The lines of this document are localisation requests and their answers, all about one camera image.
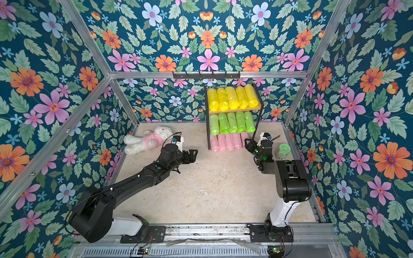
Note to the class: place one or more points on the yellow trash bag roll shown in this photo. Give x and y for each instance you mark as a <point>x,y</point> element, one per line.
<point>242,98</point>
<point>223,100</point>
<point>232,97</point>
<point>213,101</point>
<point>251,95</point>

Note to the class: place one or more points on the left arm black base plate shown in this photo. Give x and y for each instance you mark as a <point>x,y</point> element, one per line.
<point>146,233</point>

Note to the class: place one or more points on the pink trash bag roll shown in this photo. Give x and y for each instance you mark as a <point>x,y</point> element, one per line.
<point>214,146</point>
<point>222,143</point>
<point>237,140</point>
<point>229,142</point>
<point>244,136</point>

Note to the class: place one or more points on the white pink plush toy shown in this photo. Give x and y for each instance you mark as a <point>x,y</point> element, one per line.
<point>149,141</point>

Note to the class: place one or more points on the wooden shelf with black frame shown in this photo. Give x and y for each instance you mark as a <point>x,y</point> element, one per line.
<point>230,110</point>

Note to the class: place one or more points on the green trash bag roll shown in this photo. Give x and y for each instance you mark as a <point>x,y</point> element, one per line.
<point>232,122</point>
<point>241,124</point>
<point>214,124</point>
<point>249,122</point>
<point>224,126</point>

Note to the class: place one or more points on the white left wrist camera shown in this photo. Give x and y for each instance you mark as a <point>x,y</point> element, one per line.
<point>178,141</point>

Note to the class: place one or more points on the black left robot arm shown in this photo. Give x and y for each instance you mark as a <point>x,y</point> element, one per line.
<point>93,217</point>

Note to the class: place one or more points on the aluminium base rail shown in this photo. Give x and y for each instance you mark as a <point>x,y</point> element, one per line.
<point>303,240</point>

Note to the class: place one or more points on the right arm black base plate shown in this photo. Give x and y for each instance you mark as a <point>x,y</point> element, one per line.
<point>270,234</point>

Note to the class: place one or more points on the black wall hook rail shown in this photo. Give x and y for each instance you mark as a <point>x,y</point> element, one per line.
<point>206,75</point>

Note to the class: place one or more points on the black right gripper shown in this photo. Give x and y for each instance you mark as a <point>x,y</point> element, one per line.
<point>253,147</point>

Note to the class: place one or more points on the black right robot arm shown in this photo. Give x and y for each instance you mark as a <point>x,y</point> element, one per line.
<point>292,184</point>

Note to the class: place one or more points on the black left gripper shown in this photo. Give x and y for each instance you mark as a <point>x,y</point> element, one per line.
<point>192,158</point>

